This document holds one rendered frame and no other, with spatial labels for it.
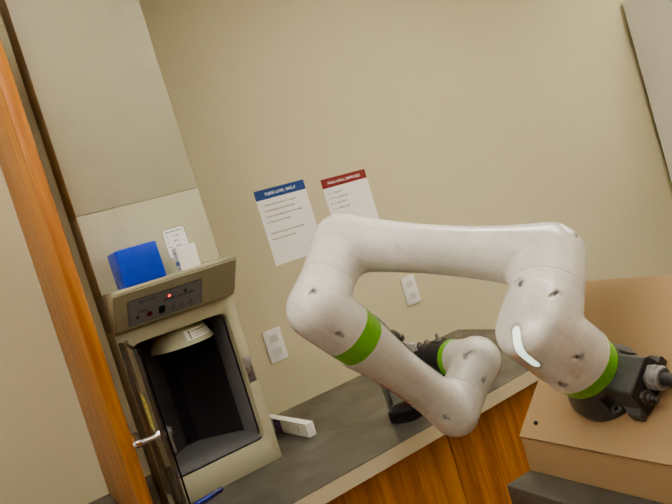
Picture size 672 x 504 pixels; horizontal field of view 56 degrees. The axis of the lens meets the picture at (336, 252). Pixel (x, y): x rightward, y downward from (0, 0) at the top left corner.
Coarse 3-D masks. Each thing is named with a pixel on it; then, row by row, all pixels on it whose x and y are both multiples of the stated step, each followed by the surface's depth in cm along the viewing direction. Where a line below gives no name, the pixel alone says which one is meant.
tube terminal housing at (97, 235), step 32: (192, 192) 170; (96, 224) 157; (128, 224) 161; (160, 224) 165; (192, 224) 169; (96, 256) 156; (96, 288) 158; (160, 320) 162; (192, 320) 166; (128, 384) 159; (256, 384) 173; (256, 416) 175; (256, 448) 171; (160, 480) 160; (192, 480) 162; (224, 480) 166
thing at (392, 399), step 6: (402, 336) 173; (384, 390) 174; (390, 396) 173; (396, 396) 172; (390, 402) 173; (396, 402) 172; (402, 402) 172; (390, 408) 174; (396, 408) 173; (402, 408) 172; (408, 408) 172
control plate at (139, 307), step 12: (180, 288) 157; (192, 288) 160; (144, 300) 152; (156, 300) 155; (168, 300) 157; (180, 300) 160; (192, 300) 162; (132, 312) 153; (144, 312) 155; (156, 312) 157; (168, 312) 160; (132, 324) 155
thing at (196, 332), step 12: (192, 324) 170; (204, 324) 174; (156, 336) 169; (168, 336) 167; (180, 336) 167; (192, 336) 168; (204, 336) 170; (156, 348) 168; (168, 348) 166; (180, 348) 166
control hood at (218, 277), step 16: (176, 272) 161; (192, 272) 156; (208, 272) 159; (224, 272) 163; (128, 288) 148; (144, 288) 150; (160, 288) 153; (208, 288) 163; (224, 288) 167; (112, 304) 148; (112, 320) 153
